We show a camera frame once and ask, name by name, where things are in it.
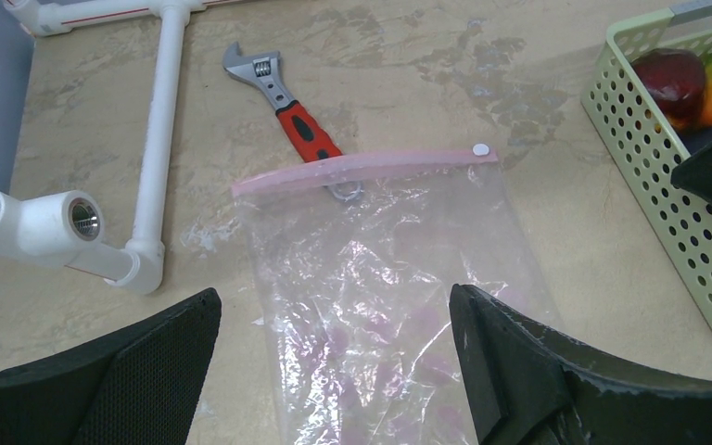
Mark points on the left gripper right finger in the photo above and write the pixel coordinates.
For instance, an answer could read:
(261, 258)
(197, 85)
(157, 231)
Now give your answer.
(527, 383)

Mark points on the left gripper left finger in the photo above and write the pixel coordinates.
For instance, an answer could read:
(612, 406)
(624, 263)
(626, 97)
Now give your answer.
(138, 385)

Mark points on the clear zip top bag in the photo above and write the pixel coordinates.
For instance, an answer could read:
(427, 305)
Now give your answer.
(354, 259)

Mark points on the green perforated basket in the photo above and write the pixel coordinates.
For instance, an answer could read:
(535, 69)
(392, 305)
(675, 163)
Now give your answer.
(670, 178)

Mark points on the dark red apple toy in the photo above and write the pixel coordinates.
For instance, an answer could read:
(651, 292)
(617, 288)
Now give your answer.
(676, 81)

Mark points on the white pvc pipe frame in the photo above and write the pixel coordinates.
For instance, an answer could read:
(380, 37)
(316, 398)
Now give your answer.
(84, 128)

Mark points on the red handled adjustable wrench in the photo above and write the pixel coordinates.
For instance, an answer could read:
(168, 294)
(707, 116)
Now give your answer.
(263, 72)

